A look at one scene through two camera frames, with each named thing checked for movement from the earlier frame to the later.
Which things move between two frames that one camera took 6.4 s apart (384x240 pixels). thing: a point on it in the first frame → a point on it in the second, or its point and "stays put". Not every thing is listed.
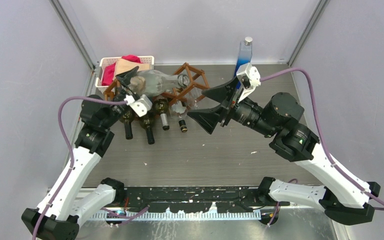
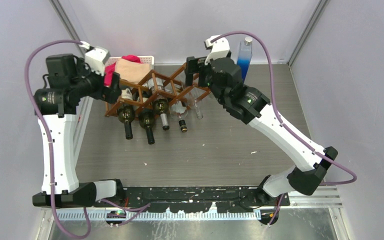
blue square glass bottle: [245, 57] stays put
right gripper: [225, 94] → [193, 67]
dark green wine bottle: [127, 117] stays put
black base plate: [193, 199] stays put
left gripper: [126, 77] → [108, 94]
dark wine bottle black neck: [147, 121] stays put
